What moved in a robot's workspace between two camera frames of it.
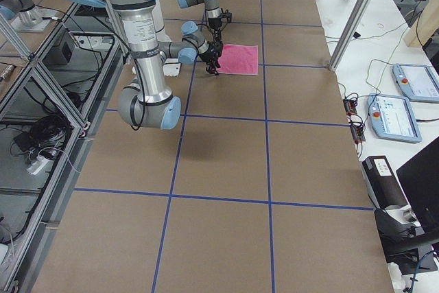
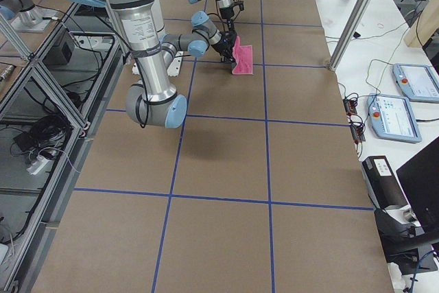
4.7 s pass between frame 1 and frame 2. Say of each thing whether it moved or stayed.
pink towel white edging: moved
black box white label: stayed
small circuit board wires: stayed
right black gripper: moved
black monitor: stayed
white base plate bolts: stayed
